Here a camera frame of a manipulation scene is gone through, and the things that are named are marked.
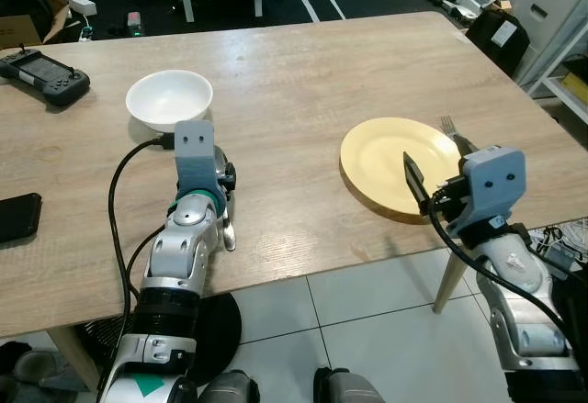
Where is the black bag with white label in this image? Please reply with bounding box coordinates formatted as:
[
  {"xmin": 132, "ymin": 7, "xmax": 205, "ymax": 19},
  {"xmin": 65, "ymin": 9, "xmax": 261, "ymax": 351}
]
[{"xmin": 464, "ymin": 3, "xmax": 532, "ymax": 79}]

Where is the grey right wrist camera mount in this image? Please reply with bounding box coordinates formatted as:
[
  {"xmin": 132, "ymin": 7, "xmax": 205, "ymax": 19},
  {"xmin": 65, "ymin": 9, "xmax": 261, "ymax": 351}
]
[{"xmin": 458, "ymin": 146, "xmax": 527, "ymax": 231}]

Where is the yellow round plate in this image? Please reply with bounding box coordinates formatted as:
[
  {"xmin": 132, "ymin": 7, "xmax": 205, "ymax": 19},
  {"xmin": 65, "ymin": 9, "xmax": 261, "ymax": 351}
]
[{"xmin": 340, "ymin": 118, "xmax": 470, "ymax": 222}]

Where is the right robot leg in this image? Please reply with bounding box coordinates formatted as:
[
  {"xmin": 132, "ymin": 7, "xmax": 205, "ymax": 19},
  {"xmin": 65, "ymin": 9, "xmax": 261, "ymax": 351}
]
[{"xmin": 312, "ymin": 366, "xmax": 388, "ymax": 403}]

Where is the silver metal spoon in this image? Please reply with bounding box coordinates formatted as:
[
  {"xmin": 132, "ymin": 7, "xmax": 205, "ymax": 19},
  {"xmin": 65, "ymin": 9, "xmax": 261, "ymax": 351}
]
[{"xmin": 221, "ymin": 219, "xmax": 237, "ymax": 253}]

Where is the white cable bundle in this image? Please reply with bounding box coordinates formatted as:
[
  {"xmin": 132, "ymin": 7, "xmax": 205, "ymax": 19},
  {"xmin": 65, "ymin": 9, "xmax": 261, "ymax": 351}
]
[{"xmin": 537, "ymin": 218, "xmax": 588, "ymax": 268}]

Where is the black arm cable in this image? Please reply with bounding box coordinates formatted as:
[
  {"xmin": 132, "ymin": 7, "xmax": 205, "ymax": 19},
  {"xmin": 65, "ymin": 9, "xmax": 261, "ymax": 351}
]
[
  {"xmin": 426, "ymin": 196, "xmax": 578, "ymax": 349},
  {"xmin": 107, "ymin": 132, "xmax": 181, "ymax": 395}
]

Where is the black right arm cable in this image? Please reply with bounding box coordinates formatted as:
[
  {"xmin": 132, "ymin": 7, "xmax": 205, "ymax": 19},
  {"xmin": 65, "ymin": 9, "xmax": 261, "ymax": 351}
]
[{"xmin": 426, "ymin": 196, "xmax": 578, "ymax": 349}]

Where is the white ceramic bowl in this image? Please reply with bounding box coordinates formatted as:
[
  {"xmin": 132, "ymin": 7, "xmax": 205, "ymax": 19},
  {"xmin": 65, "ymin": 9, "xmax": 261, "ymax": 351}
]
[{"xmin": 126, "ymin": 70, "xmax": 214, "ymax": 134}]

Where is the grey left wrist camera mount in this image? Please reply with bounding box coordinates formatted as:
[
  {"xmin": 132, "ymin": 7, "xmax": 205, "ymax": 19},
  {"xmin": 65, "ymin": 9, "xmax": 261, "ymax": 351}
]
[{"xmin": 174, "ymin": 120, "xmax": 223, "ymax": 206}]

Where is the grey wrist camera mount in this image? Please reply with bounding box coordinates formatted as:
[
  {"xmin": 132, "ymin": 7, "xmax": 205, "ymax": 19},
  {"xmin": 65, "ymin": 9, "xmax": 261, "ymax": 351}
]
[
  {"xmin": 458, "ymin": 146, "xmax": 527, "ymax": 231},
  {"xmin": 174, "ymin": 120, "xmax": 223, "ymax": 206}
]

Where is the black smartphone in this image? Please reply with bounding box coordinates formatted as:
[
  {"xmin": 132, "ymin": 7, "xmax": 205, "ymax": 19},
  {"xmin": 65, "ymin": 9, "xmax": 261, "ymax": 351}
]
[{"xmin": 0, "ymin": 192, "xmax": 43, "ymax": 244}]

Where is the silver metal fork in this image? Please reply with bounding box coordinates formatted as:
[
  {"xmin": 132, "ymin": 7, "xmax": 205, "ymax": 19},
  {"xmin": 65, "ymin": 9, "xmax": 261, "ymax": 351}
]
[{"xmin": 439, "ymin": 116, "xmax": 471, "ymax": 151}]

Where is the white metal shelf rack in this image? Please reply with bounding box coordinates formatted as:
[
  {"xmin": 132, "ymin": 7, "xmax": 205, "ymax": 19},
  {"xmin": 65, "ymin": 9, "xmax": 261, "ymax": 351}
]
[{"xmin": 530, "ymin": 50, "xmax": 588, "ymax": 149}]

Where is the black handheld controller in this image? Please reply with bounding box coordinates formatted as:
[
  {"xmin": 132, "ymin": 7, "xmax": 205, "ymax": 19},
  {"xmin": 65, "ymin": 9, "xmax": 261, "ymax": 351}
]
[{"xmin": 0, "ymin": 49, "xmax": 92, "ymax": 108}]

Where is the black round floor base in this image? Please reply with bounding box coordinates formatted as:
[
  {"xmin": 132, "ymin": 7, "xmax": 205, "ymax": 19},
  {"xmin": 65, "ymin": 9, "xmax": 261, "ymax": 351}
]
[{"xmin": 188, "ymin": 293, "xmax": 243, "ymax": 387}]

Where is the white power adapter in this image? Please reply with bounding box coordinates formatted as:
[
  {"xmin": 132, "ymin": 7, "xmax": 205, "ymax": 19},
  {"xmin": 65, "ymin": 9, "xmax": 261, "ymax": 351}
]
[{"xmin": 68, "ymin": 0, "xmax": 98, "ymax": 17}]

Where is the white drawer cabinet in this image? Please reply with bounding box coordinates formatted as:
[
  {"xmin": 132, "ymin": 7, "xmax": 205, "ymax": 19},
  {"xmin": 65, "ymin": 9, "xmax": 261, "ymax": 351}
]
[{"xmin": 510, "ymin": 0, "xmax": 588, "ymax": 84}]

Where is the wooden table leg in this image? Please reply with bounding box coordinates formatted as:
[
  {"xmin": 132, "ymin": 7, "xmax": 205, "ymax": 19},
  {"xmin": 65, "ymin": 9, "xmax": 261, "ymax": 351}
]
[{"xmin": 431, "ymin": 247, "xmax": 468, "ymax": 315}]

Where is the brown cardboard box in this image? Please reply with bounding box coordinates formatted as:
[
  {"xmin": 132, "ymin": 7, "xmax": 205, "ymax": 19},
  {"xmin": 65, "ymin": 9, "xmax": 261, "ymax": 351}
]
[{"xmin": 0, "ymin": 0, "xmax": 71, "ymax": 50}]

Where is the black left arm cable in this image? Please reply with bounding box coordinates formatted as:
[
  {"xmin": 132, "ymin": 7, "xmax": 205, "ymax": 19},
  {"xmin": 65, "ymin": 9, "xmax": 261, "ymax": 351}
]
[{"xmin": 107, "ymin": 132, "xmax": 181, "ymax": 395}]

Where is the left robot leg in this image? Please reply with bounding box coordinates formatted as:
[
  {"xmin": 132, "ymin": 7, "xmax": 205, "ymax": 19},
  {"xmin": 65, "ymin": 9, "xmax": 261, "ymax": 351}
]
[{"xmin": 197, "ymin": 370, "xmax": 264, "ymax": 403}]

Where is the robot leg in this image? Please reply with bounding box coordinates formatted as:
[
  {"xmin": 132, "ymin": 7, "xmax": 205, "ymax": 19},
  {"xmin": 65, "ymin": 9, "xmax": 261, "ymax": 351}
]
[
  {"xmin": 312, "ymin": 366, "xmax": 388, "ymax": 403},
  {"xmin": 197, "ymin": 370, "xmax": 264, "ymax": 403}
]

